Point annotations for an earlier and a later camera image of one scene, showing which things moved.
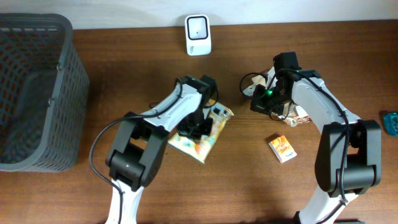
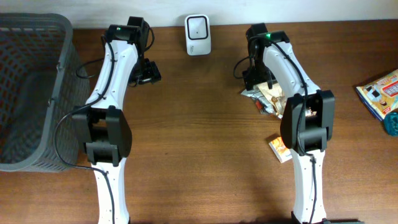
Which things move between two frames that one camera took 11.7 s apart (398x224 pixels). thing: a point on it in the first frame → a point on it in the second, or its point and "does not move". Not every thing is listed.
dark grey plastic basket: (44, 93) does not move
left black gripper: (193, 128) → (149, 74)
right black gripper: (258, 101) → (253, 79)
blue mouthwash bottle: (390, 122) does not move
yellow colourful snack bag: (200, 149) → (382, 94)
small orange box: (282, 149) does not move
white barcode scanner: (198, 32) does not move
